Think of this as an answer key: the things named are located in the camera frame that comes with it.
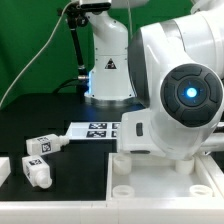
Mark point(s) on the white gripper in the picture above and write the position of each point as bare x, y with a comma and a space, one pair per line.
159, 133

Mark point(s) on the white square tabletop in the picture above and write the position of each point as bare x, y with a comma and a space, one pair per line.
141, 176

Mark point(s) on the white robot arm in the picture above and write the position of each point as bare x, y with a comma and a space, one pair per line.
174, 68

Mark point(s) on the white marker sheet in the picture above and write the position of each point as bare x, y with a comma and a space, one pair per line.
92, 130

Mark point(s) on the white right fence block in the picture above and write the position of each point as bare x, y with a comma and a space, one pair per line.
215, 172

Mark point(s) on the white fence block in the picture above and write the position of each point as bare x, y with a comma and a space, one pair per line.
5, 169
215, 172

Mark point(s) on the white left fence block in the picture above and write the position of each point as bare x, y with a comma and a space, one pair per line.
5, 169

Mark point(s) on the white front wall fence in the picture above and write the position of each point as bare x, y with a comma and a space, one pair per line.
153, 211

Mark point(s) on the black camera stand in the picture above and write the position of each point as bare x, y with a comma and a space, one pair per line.
75, 17

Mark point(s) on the mounted camera on stand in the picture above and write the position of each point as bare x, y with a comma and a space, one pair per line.
95, 5

